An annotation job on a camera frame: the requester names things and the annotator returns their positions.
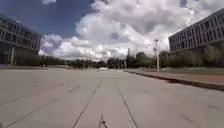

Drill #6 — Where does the grey paved plaza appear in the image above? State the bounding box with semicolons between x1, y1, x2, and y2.
0;67;224;128

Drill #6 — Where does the row of trees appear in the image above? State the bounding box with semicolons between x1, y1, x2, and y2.
13;44;224;70

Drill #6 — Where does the pale lamp pole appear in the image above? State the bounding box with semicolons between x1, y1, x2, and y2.
153;38;161;73

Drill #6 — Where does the robot's own part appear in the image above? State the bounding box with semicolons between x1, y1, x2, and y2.
98;113;108;128

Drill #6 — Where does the dark kerb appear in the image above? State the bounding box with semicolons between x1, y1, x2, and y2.
123;69;224;92

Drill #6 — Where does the grass strip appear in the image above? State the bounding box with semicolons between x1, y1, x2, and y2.
156;67;224;75

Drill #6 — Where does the brownish ground strip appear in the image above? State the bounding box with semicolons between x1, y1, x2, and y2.
131;69;224;86

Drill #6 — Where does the long grey office building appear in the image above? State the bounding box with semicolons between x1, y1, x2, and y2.
168;8;224;54

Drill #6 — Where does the grey glass-fronted building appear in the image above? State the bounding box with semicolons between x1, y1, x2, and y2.
0;13;42;66

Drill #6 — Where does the pale column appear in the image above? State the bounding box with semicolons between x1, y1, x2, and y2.
10;45;16;68

